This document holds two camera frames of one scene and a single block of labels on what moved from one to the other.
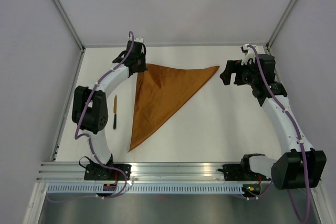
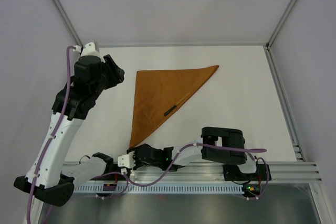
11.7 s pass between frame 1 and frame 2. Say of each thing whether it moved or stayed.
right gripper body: moved
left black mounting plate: stayed
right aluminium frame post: stayed
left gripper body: moved
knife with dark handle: moved
